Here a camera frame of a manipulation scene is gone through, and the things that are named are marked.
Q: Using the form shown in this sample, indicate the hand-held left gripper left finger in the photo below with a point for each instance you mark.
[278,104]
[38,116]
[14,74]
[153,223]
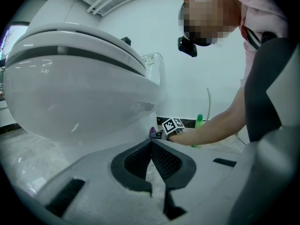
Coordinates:
[98,191]

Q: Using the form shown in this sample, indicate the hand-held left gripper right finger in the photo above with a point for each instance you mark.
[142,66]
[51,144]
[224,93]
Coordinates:
[206,184]

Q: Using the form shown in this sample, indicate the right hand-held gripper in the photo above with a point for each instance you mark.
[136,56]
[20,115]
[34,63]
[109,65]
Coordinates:
[170,126]

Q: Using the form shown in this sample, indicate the purple cleaning cloth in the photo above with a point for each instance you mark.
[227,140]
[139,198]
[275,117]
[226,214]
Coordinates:
[152,131]

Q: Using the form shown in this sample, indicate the white ceramic toilet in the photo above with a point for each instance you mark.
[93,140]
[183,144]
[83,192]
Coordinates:
[77,90]

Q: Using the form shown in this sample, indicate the person's right forearm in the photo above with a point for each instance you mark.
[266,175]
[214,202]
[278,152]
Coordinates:
[211,125]

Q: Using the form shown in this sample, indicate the green plastic bottle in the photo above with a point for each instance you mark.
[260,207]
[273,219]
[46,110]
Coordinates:
[200,121]

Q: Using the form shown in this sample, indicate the person's dark trouser leg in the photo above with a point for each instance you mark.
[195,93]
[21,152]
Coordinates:
[264,85]

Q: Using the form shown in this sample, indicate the person's pink shirt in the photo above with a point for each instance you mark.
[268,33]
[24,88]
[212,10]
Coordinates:
[257,10]

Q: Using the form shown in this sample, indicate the black head-worn camera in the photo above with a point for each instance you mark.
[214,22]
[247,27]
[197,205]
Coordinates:
[187,47]

